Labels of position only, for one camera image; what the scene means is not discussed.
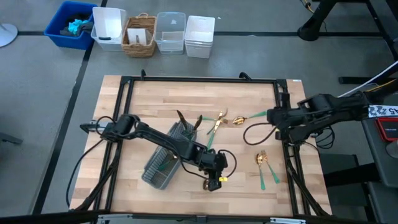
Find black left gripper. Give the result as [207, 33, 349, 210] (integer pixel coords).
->
[200, 149, 229, 192]

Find gold fork green handle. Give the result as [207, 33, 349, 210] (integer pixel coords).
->
[260, 149, 281, 185]
[198, 114, 230, 125]
[157, 154, 178, 172]

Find dark wooden spatula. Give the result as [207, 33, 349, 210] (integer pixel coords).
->
[192, 114, 204, 133]

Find grey plastic cutlery basket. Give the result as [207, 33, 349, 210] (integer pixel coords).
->
[141, 120, 199, 190]

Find white corner label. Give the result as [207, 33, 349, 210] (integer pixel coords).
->
[269, 217, 307, 224]

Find black floor stand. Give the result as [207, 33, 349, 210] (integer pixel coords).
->
[297, 0, 398, 62]

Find white numbered label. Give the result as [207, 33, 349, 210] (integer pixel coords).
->
[368, 105, 398, 119]

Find red tablet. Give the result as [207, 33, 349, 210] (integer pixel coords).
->
[374, 116, 398, 142]

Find stacked white plastic bins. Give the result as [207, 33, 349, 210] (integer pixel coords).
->
[183, 15, 216, 59]

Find clear plastic bin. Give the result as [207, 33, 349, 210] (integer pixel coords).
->
[154, 11, 187, 55]

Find wicker basket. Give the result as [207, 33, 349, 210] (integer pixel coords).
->
[121, 12, 157, 58]

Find white paper box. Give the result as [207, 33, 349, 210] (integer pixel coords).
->
[126, 27, 153, 46]

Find white plastic bin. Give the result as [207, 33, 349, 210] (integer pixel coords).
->
[90, 6, 128, 52]

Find dark cloth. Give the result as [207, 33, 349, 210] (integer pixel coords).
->
[59, 12, 94, 38]

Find grey chair base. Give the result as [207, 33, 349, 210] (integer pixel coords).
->
[0, 132, 24, 146]

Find teal cloth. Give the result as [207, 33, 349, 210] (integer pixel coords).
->
[67, 18, 90, 35]

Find blue plastic bin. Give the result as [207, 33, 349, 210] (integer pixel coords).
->
[43, 0, 99, 50]

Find grey round stand base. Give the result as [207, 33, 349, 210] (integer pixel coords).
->
[0, 23, 19, 49]

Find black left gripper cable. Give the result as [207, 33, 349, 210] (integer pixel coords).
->
[180, 149, 238, 180]

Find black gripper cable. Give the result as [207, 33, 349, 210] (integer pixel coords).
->
[180, 149, 238, 180]
[242, 121, 279, 146]

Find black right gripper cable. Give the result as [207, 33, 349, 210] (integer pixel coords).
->
[242, 121, 279, 146]

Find black metal table frame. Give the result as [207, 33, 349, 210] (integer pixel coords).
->
[91, 68, 332, 218]

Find white hanging cable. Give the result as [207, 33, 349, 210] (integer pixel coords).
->
[338, 60, 398, 98]

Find yellow hanging cable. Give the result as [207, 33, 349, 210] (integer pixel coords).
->
[365, 78, 398, 93]

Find black left arm base cable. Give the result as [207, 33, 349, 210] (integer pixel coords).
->
[65, 116, 118, 208]

